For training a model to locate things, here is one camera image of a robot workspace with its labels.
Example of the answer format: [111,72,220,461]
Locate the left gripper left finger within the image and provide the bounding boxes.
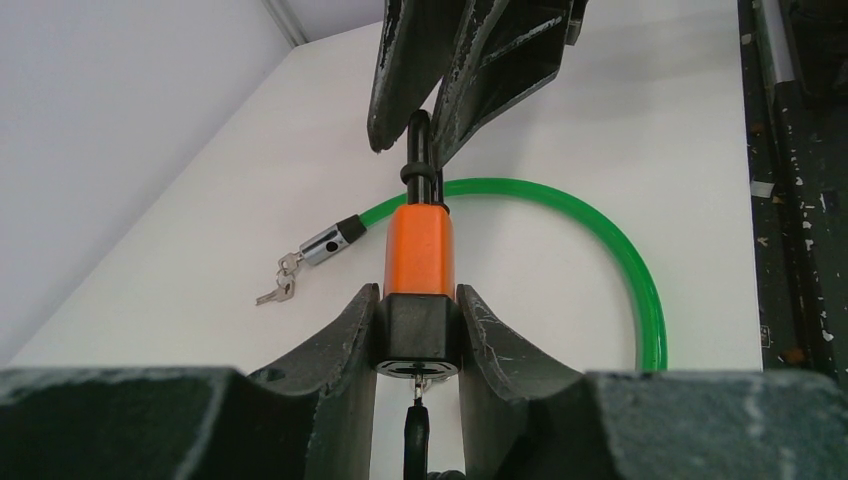
[1,284,379,479]

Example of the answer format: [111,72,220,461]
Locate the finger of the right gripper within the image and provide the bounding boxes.
[431,1,573,167]
[367,1,474,153]

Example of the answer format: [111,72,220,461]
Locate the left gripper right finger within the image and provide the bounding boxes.
[457,285,847,479]

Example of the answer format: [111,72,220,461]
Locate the black headed padlock keys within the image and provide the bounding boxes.
[403,374,466,480]

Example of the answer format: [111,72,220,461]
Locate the orange padlock with keys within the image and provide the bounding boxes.
[373,110,461,381]

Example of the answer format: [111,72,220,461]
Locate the silver key bunch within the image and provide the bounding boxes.
[255,252,303,306]

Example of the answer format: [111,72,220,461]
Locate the green cable lock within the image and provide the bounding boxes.
[278,175,668,371]

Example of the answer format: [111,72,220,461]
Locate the left aluminium corner post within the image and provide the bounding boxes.
[262,0,309,48]

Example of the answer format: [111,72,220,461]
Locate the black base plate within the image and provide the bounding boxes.
[738,1,847,385]

